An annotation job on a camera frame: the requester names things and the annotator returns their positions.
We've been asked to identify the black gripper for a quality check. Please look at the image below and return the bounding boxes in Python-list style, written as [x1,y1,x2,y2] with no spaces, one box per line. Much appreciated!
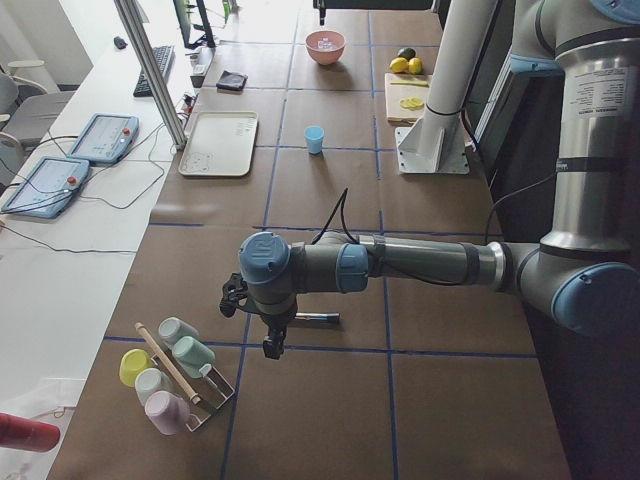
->
[260,311,296,359]

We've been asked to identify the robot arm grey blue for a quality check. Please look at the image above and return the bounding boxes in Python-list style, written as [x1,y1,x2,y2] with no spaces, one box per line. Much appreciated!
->
[220,1,639,359]
[312,0,433,26]

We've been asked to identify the mint green cup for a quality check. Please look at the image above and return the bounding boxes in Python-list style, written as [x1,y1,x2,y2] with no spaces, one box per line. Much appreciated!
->
[172,336,215,379]

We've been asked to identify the grey-white cup upper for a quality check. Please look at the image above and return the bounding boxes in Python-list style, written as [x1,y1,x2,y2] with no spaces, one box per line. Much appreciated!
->
[158,317,199,348]

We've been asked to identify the lilac pink cup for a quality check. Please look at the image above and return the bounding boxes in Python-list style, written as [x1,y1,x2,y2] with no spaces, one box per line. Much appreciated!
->
[144,390,190,435]

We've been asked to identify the pale white cup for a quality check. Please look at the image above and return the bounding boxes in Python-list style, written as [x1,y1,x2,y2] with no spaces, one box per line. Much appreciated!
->
[134,367,174,406]

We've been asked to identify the yellow cup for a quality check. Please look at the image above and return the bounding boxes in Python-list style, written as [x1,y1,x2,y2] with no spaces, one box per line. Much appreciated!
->
[119,349,153,387]

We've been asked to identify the light blue plastic cup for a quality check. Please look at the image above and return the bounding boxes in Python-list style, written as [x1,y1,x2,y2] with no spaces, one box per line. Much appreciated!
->
[304,125,325,155]

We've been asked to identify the pink bowl with ice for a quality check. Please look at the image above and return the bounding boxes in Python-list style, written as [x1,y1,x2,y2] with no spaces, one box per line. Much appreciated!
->
[305,30,346,65]

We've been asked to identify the steel muddler black tip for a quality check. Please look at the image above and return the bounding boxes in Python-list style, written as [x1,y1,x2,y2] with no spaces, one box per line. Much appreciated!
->
[294,312,340,323]

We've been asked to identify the cream bear tray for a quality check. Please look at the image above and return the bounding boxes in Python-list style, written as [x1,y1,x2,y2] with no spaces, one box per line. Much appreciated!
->
[178,111,258,177]

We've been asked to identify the white plastic bag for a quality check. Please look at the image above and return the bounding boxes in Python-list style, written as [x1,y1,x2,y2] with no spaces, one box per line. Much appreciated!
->
[1,378,85,479]

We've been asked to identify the dark grey folded cloth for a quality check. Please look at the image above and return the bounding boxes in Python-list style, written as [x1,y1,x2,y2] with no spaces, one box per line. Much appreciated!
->
[216,70,248,92]

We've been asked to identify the blue teach pendant far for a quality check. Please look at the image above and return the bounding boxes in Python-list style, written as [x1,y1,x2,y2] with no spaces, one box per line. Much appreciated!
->
[67,113,139,165]

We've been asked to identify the blue teach pendant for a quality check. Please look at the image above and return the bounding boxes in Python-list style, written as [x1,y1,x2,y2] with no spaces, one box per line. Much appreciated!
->
[1,157,91,219]
[67,113,139,165]

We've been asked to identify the red cylinder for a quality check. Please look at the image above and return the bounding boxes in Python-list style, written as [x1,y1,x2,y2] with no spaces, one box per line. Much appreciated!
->
[1,413,61,452]

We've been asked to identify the blue teach pendant near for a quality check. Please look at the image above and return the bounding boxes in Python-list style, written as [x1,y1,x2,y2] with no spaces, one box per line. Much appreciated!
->
[1,157,91,219]

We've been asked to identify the lemon slices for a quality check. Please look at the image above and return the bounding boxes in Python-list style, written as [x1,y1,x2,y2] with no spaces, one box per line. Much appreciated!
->
[399,97,424,110]

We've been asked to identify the wooden cutting board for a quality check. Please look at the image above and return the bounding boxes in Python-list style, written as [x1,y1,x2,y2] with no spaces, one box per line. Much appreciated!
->
[384,73,432,122]

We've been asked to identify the yellow knife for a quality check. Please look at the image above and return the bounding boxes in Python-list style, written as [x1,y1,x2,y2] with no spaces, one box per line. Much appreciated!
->
[389,80,430,87]

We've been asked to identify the black keyboard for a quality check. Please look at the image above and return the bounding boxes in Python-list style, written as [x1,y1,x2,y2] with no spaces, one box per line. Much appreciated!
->
[132,45,177,98]

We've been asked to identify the yellow lemon right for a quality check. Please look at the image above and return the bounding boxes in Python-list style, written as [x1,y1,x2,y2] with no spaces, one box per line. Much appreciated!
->
[407,57,423,75]

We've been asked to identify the green lime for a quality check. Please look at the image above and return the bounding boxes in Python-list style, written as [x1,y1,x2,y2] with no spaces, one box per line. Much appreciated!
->
[397,47,416,60]

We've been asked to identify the black computer mouse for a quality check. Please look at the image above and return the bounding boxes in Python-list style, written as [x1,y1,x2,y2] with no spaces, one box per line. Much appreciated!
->
[113,36,128,50]

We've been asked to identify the grey office chair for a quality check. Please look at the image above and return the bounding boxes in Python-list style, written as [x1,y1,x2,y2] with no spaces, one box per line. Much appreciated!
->
[1,59,74,186]

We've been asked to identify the black monitor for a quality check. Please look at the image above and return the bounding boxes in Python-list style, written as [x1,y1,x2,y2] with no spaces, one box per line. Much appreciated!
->
[173,0,216,50]

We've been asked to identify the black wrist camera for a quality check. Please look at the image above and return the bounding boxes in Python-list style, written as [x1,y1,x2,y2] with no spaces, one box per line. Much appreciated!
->
[219,272,254,318]

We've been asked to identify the white wire cup rack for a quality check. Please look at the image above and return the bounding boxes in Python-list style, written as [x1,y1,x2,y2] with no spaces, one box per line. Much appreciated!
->
[151,354,235,433]

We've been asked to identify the wooden rack handle bar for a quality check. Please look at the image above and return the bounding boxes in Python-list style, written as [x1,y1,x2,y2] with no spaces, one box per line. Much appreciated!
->
[134,322,202,405]

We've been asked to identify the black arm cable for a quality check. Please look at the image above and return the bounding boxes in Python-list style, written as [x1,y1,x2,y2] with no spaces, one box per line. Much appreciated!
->
[313,188,363,246]

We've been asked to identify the white camera post with base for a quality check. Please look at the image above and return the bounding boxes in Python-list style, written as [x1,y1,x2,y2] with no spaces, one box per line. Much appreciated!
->
[395,0,498,175]

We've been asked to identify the aluminium frame post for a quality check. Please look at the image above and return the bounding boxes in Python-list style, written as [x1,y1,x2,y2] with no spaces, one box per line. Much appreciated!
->
[114,0,187,151]

